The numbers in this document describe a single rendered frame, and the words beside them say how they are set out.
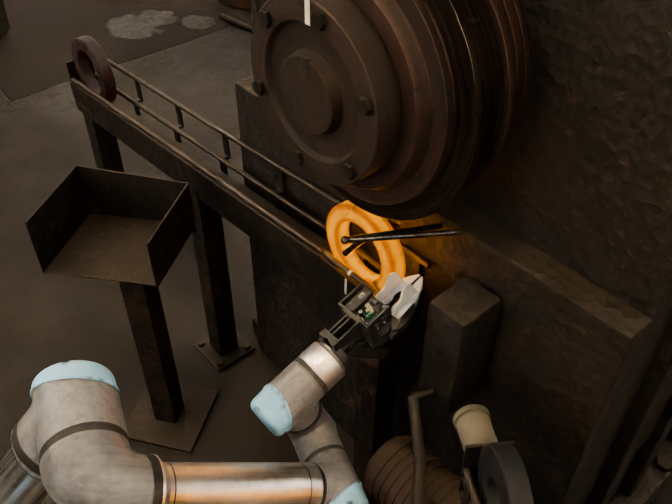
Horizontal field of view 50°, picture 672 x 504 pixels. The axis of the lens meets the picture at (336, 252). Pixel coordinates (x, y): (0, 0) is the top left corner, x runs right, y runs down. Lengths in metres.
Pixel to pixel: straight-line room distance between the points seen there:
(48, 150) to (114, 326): 1.06
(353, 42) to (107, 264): 0.84
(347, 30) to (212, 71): 2.61
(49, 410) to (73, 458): 0.09
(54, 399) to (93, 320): 1.29
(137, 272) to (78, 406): 0.56
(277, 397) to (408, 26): 0.59
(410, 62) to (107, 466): 0.64
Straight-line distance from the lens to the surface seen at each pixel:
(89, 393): 1.05
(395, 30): 0.95
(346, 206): 1.29
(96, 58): 2.06
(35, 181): 2.97
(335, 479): 1.16
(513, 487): 1.01
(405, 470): 1.30
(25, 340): 2.35
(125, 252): 1.61
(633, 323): 1.12
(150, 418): 2.04
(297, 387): 1.16
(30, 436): 1.09
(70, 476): 0.99
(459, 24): 0.92
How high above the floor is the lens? 1.63
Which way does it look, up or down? 42 degrees down
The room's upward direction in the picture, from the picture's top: 1 degrees clockwise
